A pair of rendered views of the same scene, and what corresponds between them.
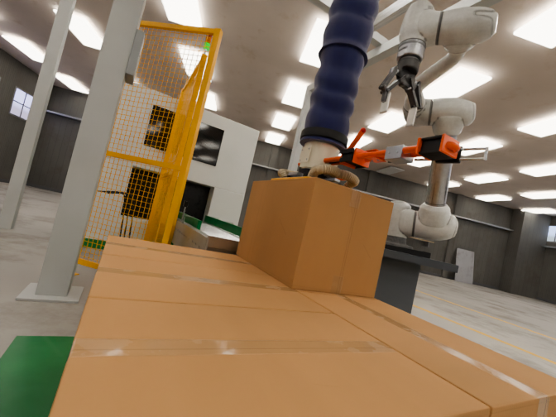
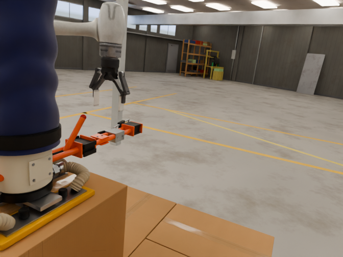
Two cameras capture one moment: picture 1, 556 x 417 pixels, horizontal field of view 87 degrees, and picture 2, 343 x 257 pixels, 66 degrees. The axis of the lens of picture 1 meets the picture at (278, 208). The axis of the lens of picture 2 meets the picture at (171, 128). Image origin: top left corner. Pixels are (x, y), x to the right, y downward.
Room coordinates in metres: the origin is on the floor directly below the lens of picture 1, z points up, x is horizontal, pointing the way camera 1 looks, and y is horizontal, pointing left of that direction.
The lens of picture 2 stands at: (1.48, 0.73, 1.46)
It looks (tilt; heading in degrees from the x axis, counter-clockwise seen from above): 16 degrees down; 232
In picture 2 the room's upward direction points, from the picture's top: 6 degrees clockwise
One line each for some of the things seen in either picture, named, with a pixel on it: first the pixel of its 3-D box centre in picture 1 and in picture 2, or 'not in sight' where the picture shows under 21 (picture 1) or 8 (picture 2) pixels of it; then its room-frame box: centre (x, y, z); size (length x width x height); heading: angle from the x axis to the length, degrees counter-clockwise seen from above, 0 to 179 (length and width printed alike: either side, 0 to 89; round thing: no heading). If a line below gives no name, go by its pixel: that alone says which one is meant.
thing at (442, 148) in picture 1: (437, 147); (131, 128); (0.84, -0.41, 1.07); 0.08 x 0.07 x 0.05; 28
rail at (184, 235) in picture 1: (174, 228); not in sight; (2.58, 0.85, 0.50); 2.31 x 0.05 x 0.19; 28
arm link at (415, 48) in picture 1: (410, 55); (110, 51); (1.01, -0.34, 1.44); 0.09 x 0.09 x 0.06
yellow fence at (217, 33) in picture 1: (142, 152); not in sight; (2.25, 1.12, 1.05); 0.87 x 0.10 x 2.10; 80
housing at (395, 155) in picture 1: (399, 155); (114, 135); (0.96, -0.36, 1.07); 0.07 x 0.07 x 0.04; 28
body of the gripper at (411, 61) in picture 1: (406, 74); (109, 69); (1.01, -0.34, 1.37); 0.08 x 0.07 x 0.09; 117
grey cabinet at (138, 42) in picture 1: (135, 58); not in sight; (1.93, 1.17, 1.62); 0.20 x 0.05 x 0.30; 28
